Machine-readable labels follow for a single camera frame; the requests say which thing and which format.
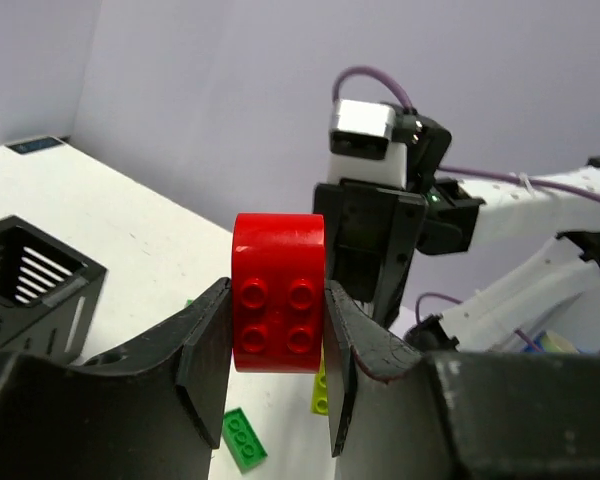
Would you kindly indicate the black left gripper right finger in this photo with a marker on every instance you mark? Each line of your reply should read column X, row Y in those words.
column 397, row 413

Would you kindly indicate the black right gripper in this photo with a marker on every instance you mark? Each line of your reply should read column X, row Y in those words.
column 373, row 231

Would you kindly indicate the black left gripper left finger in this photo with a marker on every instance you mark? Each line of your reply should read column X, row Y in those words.
column 151, row 408

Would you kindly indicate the red arch lego brick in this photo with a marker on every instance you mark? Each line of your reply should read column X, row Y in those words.
column 278, row 266

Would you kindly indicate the lime lego by black container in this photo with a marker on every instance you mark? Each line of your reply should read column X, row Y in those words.
column 319, row 399

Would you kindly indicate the green long lego brick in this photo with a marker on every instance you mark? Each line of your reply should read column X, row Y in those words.
column 242, row 441

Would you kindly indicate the black two-compartment container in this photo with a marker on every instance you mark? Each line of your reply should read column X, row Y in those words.
column 48, row 293

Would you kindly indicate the blue label sticker right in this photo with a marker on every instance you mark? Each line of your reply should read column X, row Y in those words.
column 32, row 145

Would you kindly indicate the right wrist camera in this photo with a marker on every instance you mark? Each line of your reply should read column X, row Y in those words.
column 361, row 145

